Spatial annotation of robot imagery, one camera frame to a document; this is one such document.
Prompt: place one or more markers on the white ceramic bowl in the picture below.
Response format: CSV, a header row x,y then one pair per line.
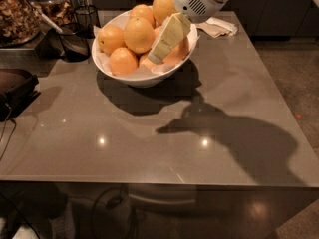
x,y
143,79

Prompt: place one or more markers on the small front centre orange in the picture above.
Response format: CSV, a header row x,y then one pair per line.
x,y
145,61

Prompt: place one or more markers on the dark glass cup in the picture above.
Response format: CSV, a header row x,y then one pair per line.
x,y
75,46

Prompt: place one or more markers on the dark brown tray device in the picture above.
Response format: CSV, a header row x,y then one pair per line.
x,y
17,92

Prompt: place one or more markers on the white paper bowl liner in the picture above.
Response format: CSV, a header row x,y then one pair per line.
x,y
141,72

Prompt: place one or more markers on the crumpled paper napkin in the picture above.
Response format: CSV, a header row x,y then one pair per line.
x,y
216,27

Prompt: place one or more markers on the front left orange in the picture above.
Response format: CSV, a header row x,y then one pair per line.
x,y
123,62

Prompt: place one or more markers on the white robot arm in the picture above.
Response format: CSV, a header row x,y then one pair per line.
x,y
289,18

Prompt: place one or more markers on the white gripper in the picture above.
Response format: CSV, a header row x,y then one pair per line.
x,y
195,2

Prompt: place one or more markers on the metal counter stand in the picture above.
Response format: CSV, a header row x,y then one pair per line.
x,y
37,56

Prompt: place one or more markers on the back left orange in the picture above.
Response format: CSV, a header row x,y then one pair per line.
x,y
143,11

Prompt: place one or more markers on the black wire mesh cup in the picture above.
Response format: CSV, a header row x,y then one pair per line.
x,y
88,17

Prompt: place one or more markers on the large glass snack jar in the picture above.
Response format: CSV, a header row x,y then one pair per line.
x,y
18,23

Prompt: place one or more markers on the large orange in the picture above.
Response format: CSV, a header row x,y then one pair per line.
x,y
139,35

